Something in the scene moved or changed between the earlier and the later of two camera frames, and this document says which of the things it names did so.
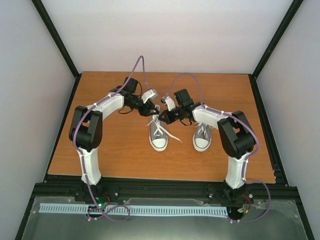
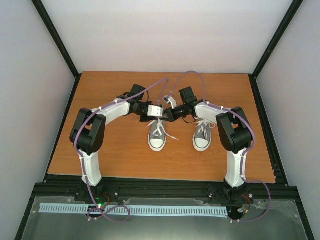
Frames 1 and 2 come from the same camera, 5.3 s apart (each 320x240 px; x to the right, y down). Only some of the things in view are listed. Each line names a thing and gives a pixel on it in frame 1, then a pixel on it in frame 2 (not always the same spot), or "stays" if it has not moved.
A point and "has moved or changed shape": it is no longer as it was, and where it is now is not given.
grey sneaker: (158, 138) stays
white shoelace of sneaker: (202, 128) stays
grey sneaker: (202, 136) stays
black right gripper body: (175, 117) stays
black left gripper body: (143, 112) → (146, 120)
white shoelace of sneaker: (156, 121) has moved or changed shape
